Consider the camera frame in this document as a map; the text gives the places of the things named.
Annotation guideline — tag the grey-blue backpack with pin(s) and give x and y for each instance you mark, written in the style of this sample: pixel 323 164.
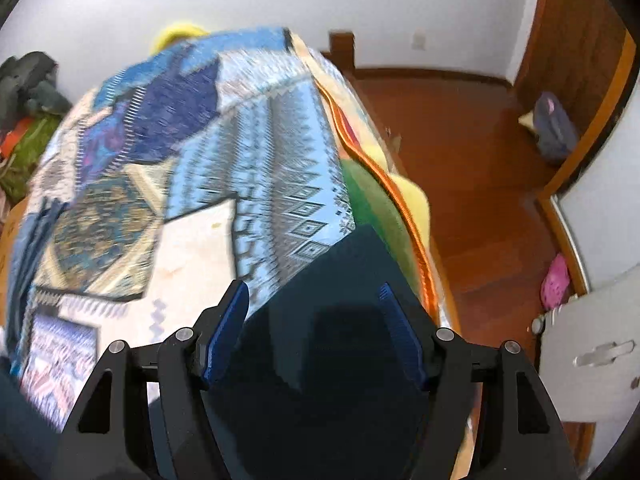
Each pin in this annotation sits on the grey-blue backpack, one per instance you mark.
pixel 555 127

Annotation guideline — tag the yellow plush cushion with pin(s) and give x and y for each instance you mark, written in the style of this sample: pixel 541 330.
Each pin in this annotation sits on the yellow plush cushion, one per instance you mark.
pixel 177 35

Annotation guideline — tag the green cloth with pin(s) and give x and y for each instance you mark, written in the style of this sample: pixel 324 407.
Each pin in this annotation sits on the green cloth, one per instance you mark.
pixel 27 150

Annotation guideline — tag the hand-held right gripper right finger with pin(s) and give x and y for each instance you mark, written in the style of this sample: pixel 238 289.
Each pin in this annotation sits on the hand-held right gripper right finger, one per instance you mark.
pixel 400 330

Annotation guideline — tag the pale yellow cloth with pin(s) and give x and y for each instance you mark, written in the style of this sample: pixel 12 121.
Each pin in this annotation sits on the pale yellow cloth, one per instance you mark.
pixel 528 121

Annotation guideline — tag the brown wooden door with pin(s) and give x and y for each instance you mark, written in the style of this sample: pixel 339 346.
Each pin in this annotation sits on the brown wooden door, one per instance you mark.
pixel 575 50

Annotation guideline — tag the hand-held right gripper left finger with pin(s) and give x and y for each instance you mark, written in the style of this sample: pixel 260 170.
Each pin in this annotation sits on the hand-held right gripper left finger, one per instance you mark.
pixel 225 340

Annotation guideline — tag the blue patterned blanket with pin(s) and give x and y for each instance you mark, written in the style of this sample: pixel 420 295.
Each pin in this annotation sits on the blue patterned blanket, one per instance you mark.
pixel 280 160

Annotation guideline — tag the grey-green jacket pile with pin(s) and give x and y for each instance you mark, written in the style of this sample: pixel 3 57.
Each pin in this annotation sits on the grey-green jacket pile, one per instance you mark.
pixel 30 85

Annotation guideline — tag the pink slipper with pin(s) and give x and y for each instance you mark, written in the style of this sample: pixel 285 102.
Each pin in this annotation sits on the pink slipper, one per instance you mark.
pixel 555 282

